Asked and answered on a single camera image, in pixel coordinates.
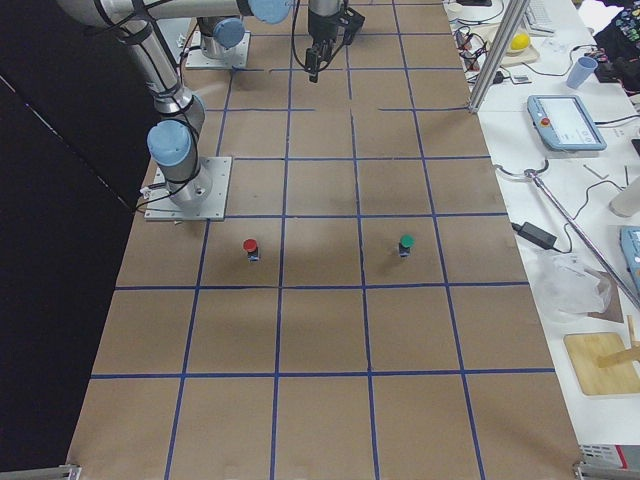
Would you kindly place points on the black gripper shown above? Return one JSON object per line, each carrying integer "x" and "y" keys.
{"x": 321, "y": 30}

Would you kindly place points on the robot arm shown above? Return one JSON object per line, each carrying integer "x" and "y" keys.
{"x": 223, "y": 41}
{"x": 173, "y": 142}

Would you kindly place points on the red push button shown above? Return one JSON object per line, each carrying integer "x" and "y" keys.
{"x": 251, "y": 248}

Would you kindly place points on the green push button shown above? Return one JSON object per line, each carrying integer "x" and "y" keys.
{"x": 405, "y": 244}

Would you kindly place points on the white tray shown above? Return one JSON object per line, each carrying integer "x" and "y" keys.
{"x": 487, "y": 34}

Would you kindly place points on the yellow lemon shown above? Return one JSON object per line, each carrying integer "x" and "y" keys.
{"x": 519, "y": 43}

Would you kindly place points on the metal walking cane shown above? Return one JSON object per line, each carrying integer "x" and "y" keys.
{"x": 534, "y": 175}

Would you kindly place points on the blue teach pendant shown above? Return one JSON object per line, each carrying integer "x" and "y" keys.
{"x": 564, "y": 124}

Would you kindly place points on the blue plastic cup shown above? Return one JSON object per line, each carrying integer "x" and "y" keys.
{"x": 580, "y": 72}

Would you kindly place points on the black power adapter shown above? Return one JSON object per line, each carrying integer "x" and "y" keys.
{"x": 535, "y": 235}

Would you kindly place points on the clear plastic bag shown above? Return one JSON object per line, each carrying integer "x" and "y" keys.
{"x": 565, "y": 286}

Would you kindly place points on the wooden cutting board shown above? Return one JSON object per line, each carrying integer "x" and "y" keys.
{"x": 602, "y": 363}

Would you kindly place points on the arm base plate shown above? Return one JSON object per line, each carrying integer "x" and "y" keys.
{"x": 203, "y": 198}
{"x": 210, "y": 55}

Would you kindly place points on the aluminium frame post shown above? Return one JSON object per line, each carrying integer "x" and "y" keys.
{"x": 513, "y": 15}

